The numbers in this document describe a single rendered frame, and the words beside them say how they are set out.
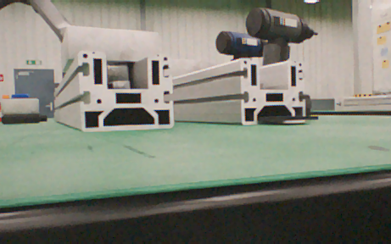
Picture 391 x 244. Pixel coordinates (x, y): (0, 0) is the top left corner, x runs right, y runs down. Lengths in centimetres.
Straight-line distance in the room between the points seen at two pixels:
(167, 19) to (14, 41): 429
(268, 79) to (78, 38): 26
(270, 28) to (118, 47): 34
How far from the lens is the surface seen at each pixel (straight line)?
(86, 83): 44
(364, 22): 922
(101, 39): 52
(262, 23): 76
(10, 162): 18
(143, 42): 53
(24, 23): 1260
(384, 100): 232
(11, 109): 108
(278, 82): 55
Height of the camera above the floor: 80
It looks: 3 degrees down
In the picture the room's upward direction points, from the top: 1 degrees counter-clockwise
